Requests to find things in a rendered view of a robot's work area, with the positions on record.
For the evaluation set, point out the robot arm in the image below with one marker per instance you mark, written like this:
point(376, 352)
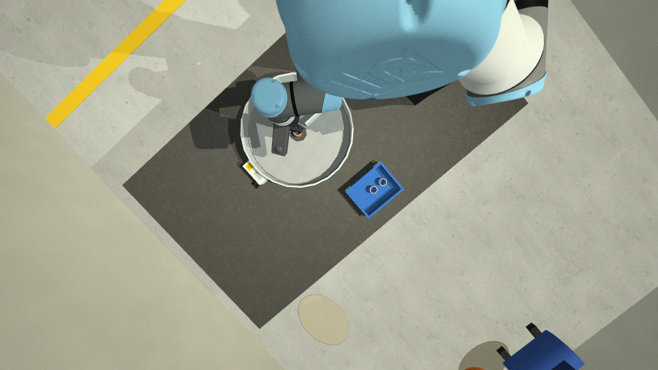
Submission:
point(384, 49)

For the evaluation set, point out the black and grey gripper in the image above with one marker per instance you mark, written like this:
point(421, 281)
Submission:
point(294, 126)

